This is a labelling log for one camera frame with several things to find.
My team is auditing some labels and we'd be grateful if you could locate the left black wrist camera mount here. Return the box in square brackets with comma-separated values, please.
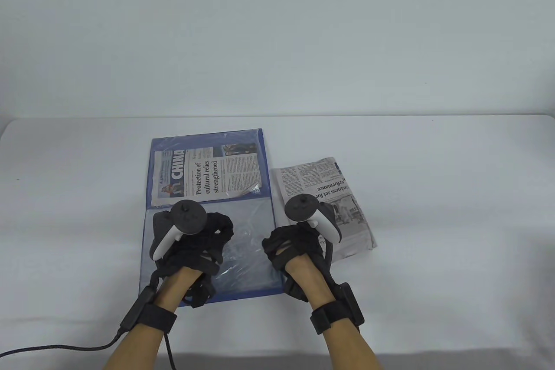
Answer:
[182, 275, 216, 308]

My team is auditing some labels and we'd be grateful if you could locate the black braided cable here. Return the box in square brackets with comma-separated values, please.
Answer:
[163, 331, 176, 370]
[0, 329, 126, 360]

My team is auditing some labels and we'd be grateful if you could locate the right white grey controller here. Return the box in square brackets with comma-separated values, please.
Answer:
[284, 196, 343, 244]

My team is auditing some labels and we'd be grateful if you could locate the blue folder with clear sleeves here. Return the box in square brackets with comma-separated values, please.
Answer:
[138, 128, 287, 303]

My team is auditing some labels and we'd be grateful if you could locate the left black wrist strap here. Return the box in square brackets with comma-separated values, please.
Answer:
[139, 303, 178, 334]

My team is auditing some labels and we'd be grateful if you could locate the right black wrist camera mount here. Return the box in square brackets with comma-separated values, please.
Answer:
[282, 272, 309, 302]

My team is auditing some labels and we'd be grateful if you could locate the newspaper with grey street photo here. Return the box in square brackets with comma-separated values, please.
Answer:
[271, 157, 378, 264]

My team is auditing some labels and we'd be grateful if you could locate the black wrist strap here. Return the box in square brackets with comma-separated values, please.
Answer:
[309, 303, 347, 335]
[139, 303, 178, 334]

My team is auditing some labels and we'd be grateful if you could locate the left white grey controller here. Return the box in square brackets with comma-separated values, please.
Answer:
[150, 200, 207, 261]

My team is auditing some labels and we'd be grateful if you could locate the white grey controller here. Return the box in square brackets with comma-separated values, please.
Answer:
[284, 196, 343, 244]
[150, 200, 207, 261]

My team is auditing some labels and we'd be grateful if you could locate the newspaper with colour group photo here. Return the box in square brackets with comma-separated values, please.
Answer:
[152, 143, 263, 208]

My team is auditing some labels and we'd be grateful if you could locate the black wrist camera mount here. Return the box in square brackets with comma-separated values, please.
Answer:
[182, 275, 216, 308]
[282, 272, 309, 302]

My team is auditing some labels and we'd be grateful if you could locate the right black wrist strap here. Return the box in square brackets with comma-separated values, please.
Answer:
[309, 303, 347, 335]

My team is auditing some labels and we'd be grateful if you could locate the person's right hand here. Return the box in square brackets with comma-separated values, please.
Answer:
[261, 225, 332, 277]

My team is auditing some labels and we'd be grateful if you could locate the black cable connector box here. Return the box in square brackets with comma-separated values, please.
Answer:
[119, 285, 157, 329]

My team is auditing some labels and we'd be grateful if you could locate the black box on wrist strap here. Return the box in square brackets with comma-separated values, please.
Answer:
[338, 282, 365, 327]

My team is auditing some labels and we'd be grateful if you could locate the person's left forearm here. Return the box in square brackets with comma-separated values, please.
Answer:
[102, 266, 204, 370]

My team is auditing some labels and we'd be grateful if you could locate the person's right forearm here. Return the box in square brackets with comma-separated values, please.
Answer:
[284, 253, 382, 370]

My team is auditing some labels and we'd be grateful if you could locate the person's left hand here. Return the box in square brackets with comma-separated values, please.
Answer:
[165, 212, 235, 277]

